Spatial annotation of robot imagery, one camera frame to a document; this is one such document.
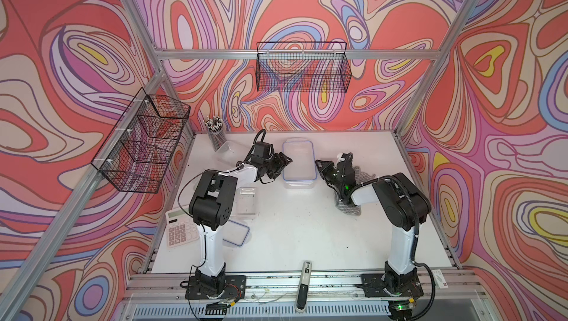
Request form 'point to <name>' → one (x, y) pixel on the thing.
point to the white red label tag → (439, 280)
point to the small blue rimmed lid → (234, 233)
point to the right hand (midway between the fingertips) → (314, 166)
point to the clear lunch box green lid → (225, 148)
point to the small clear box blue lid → (245, 206)
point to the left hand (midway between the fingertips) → (292, 164)
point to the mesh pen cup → (216, 131)
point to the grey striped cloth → (359, 176)
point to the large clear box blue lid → (302, 172)
